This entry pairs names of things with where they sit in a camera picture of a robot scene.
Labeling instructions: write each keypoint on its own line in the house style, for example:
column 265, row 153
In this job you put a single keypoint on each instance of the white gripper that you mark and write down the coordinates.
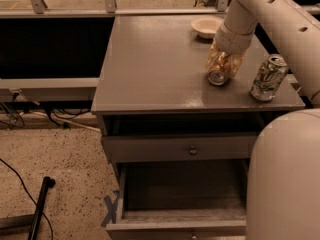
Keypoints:
column 231, row 41

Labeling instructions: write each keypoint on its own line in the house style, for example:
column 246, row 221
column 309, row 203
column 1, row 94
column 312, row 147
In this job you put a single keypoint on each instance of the orange soda can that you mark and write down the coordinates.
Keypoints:
column 219, row 73

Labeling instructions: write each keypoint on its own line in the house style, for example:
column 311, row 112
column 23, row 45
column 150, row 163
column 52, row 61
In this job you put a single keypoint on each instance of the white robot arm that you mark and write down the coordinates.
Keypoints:
column 283, row 188

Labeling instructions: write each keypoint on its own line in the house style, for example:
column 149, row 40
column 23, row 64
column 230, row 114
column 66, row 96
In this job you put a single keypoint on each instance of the white green soda can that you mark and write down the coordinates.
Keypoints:
column 269, row 77

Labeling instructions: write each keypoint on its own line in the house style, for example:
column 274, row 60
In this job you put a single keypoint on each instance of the grey wooden drawer cabinet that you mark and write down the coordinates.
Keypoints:
column 154, row 82

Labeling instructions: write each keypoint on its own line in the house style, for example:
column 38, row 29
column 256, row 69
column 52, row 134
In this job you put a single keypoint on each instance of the grey upper drawer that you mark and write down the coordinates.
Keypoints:
column 156, row 148

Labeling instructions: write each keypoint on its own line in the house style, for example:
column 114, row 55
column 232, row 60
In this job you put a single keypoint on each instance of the open grey lower drawer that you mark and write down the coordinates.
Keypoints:
column 186, row 200

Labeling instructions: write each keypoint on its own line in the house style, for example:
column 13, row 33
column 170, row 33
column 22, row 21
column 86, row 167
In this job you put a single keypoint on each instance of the white paper bowl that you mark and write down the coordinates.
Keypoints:
column 206, row 26

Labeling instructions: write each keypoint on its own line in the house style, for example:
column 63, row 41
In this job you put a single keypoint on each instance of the grey metal railing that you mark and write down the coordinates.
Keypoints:
column 100, row 7

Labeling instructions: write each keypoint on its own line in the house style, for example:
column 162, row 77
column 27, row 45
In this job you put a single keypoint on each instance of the black metal stand leg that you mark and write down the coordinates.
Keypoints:
column 47, row 183

